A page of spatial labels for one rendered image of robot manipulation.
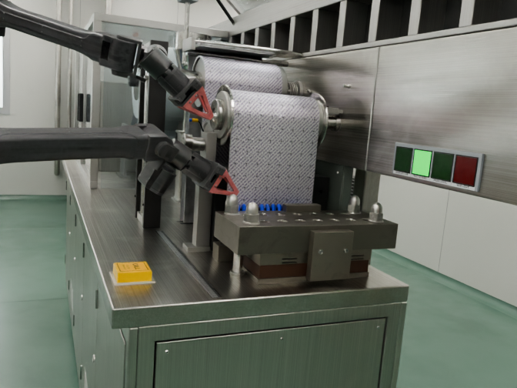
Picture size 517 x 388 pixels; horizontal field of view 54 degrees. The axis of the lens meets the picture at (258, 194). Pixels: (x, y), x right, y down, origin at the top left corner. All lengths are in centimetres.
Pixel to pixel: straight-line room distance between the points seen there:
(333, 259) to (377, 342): 23
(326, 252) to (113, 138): 51
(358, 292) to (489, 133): 43
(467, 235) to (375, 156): 309
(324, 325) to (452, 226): 334
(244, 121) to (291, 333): 50
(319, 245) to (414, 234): 367
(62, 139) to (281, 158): 53
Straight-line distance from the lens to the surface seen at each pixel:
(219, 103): 124
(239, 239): 104
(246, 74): 148
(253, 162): 124
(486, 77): 102
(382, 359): 126
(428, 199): 461
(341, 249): 114
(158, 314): 98
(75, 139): 102
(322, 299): 110
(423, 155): 111
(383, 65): 126
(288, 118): 127
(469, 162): 102
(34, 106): 670
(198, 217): 130
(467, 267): 433
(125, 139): 106
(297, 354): 113
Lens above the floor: 126
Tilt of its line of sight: 9 degrees down
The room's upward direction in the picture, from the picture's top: 4 degrees clockwise
